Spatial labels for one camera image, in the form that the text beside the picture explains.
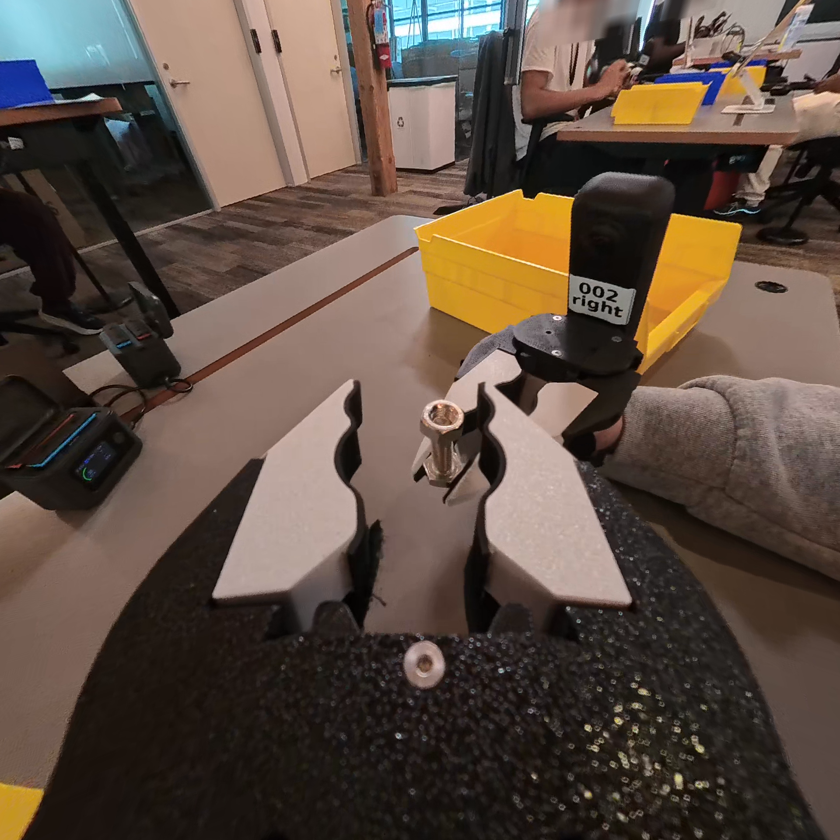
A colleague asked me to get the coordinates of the black cable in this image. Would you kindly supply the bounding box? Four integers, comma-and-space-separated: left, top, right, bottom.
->
88, 375, 195, 414

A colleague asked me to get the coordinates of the white door with lever handle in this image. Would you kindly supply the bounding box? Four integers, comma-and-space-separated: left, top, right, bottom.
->
130, 0, 290, 210
262, 0, 359, 181

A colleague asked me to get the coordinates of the white recycling bin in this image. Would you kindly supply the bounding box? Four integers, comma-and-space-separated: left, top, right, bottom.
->
387, 75, 458, 173

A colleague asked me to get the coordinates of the dark hanging jacket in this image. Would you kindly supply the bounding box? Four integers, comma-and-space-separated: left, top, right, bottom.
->
463, 29, 526, 198

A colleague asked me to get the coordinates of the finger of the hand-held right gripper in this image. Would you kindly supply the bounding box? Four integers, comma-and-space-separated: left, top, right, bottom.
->
444, 453, 485, 506
412, 356, 524, 484

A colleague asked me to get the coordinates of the black office chair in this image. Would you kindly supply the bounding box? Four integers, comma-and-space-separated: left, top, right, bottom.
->
755, 134, 840, 247

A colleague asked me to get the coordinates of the blue plastic bin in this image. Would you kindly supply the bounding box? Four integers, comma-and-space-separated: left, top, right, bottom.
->
0, 59, 55, 109
656, 62, 769, 106

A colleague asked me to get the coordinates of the wooden desk with black legs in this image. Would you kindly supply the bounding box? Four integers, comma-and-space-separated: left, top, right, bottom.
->
0, 97, 181, 319

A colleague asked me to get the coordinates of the black battery charger dock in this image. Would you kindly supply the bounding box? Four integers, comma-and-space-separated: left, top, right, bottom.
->
98, 281, 182, 389

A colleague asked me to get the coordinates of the white stand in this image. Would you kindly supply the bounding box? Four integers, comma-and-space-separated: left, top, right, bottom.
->
721, 66, 767, 116

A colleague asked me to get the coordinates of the silver metal bolt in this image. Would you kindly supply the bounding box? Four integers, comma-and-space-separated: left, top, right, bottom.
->
420, 400, 467, 475

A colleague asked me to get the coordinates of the black charger case with display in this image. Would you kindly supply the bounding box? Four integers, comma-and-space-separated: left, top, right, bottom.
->
0, 375, 143, 511

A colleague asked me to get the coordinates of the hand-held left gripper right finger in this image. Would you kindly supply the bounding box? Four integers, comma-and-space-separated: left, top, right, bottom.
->
465, 384, 632, 632

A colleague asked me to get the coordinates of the person's right forearm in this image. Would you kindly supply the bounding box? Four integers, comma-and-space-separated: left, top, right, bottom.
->
600, 375, 840, 584

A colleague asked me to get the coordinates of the large glass window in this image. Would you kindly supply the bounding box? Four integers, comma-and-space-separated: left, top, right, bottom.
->
390, 0, 540, 73

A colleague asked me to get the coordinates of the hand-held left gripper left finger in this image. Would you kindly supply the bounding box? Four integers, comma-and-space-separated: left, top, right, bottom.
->
211, 379, 370, 632

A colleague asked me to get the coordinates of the yellow plastic piece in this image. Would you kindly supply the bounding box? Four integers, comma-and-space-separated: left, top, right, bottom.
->
0, 782, 44, 840

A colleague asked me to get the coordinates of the large yellow plastic bin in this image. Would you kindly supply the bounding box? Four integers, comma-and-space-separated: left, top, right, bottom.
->
415, 190, 742, 375

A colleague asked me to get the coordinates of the wooden post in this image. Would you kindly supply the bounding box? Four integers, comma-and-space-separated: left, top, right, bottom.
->
346, 0, 399, 198

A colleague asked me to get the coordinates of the small yellow plastic bin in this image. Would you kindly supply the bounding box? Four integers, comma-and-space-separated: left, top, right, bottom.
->
610, 82, 711, 126

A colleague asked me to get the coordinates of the grey work table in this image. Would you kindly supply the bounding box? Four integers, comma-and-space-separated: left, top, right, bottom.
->
556, 92, 818, 148

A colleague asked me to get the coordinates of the red fire extinguisher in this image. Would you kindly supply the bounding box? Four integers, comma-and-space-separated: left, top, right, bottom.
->
366, 0, 392, 68

